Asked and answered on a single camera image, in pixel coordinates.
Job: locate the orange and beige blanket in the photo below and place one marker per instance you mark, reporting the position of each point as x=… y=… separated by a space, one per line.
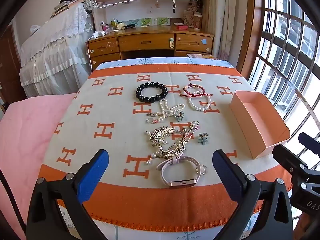
x=112 y=107

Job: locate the wooden bookshelf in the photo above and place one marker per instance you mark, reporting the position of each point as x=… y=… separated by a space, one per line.
x=205 y=5

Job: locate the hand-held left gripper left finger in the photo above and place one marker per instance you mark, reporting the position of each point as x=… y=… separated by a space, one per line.
x=92 y=177

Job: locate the row of green postcards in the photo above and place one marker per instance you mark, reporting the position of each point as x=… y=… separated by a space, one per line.
x=150 y=21

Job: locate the dark green flower earrings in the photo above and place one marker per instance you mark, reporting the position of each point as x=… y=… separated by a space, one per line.
x=180 y=116

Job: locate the black flashlight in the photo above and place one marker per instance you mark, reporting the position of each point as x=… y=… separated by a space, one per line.
x=129 y=26

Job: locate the teal flower clip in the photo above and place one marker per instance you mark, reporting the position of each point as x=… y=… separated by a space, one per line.
x=203 y=139

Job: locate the hanging keys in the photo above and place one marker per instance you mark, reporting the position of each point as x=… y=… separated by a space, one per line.
x=173 y=7

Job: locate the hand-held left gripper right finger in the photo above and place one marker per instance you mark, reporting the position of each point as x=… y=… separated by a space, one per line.
x=228 y=177

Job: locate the metal window grille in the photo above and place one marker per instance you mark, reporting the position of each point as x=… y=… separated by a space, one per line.
x=287 y=55

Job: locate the pink cardboard box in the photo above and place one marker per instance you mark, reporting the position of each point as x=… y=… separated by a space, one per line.
x=261 y=132

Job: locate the red flat box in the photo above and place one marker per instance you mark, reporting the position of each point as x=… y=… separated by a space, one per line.
x=182 y=27

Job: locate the wooden window frame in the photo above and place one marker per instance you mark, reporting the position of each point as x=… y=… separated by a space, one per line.
x=247 y=30

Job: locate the white charger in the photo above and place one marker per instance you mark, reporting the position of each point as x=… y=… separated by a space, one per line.
x=98 y=34

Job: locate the wooden desk with drawers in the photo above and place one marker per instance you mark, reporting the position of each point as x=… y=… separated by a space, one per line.
x=145 y=41

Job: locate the pale patterned curtain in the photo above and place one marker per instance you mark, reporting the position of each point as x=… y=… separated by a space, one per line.
x=225 y=17

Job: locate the beaded safety pin brooch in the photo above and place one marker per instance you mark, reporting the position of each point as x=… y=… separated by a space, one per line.
x=191 y=130

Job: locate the gold hair comb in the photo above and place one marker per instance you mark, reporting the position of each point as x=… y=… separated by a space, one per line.
x=160 y=134

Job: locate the pink wrist watch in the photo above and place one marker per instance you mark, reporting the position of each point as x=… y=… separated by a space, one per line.
x=163 y=177

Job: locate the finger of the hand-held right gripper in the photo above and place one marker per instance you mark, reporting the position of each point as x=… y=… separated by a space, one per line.
x=287 y=158
x=310 y=141

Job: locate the stack of books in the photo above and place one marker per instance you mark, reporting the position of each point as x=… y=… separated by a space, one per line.
x=62 y=6

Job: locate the food magazine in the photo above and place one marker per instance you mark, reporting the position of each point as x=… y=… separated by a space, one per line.
x=197 y=55

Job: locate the pen cup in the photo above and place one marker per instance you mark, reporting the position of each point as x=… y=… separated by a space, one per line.
x=114 y=25

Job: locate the pink bed sheet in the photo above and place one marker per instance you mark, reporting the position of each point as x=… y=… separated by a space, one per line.
x=25 y=135

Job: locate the brown patterned jar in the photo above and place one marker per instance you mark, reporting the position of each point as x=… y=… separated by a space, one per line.
x=192 y=20

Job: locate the green and cream drawer hook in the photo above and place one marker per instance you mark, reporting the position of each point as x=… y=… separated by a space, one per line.
x=171 y=43

